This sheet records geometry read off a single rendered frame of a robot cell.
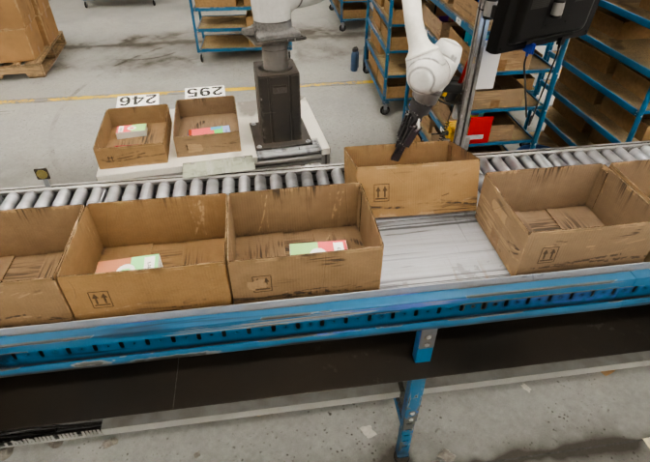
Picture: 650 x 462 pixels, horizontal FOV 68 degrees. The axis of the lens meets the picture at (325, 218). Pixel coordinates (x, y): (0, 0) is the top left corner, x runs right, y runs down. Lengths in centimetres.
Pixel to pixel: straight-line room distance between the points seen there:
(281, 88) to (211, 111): 53
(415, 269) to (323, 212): 33
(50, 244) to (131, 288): 42
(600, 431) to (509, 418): 35
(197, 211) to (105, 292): 35
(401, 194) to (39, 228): 107
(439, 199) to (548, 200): 37
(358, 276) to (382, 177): 37
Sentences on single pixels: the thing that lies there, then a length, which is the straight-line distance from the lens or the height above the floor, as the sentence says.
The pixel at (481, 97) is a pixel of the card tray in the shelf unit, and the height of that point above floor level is 81.
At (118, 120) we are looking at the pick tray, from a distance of 255.
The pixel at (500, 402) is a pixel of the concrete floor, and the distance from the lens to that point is 228.
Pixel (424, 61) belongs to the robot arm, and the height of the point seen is 135.
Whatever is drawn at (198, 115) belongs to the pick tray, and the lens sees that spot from 254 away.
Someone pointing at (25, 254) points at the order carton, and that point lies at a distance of 167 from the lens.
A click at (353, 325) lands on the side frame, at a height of 81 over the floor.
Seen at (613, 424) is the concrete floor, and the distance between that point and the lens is 241.
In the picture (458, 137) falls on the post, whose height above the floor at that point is 85.
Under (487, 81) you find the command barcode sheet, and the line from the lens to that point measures 213.
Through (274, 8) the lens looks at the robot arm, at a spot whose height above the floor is 133.
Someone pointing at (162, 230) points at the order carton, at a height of 93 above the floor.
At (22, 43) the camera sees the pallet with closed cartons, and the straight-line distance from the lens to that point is 564.
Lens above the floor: 185
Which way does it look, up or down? 38 degrees down
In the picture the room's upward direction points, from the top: straight up
